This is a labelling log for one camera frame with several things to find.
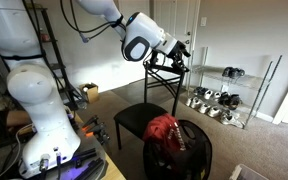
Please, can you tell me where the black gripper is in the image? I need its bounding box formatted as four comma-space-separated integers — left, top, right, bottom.
169, 38, 192, 73

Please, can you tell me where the black mesh laundry bag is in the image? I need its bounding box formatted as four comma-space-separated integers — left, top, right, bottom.
142, 119, 214, 180

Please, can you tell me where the black clamp orange handle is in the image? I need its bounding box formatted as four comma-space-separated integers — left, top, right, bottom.
81, 114, 100, 133
85, 123, 111, 145

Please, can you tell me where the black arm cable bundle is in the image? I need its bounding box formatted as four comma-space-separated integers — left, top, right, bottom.
59, 0, 128, 44

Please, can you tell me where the white door with round knob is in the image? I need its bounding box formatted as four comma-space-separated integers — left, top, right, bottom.
153, 0, 199, 88

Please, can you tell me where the clear plastic bin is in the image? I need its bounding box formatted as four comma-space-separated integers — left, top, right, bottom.
228, 163, 270, 180

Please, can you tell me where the red printed t-shirt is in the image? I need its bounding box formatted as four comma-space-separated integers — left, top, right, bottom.
142, 113, 189, 158

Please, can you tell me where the black cable blue connector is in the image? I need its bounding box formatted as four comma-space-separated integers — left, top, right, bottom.
52, 146, 64, 180

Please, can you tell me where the black aluminium rail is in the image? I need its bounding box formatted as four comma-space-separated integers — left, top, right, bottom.
78, 157, 106, 180
73, 147, 99, 168

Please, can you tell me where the dark blue sneaker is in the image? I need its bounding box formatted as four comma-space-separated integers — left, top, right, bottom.
193, 86, 207, 96

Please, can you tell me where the grey connector cable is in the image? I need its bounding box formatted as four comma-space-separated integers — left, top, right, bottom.
38, 154, 51, 180

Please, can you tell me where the red labelled bottle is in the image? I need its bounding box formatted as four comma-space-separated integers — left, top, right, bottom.
39, 30, 51, 43

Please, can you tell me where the chrome wire shoe rack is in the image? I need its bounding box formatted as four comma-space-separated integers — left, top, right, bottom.
186, 46, 283, 130

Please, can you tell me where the white cable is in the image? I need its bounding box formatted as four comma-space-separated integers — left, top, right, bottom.
0, 122, 34, 180

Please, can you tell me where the black metal shelf unit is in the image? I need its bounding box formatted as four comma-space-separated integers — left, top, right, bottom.
0, 0, 87, 111

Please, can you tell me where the black metal chair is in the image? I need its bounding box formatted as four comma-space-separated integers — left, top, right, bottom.
113, 60, 187, 151

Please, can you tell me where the black shoe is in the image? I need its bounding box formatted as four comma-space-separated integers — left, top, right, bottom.
228, 94, 244, 111
222, 66, 235, 79
232, 68, 246, 80
218, 92, 232, 106

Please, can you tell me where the open cardboard box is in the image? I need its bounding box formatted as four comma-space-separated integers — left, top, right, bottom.
78, 82, 100, 104

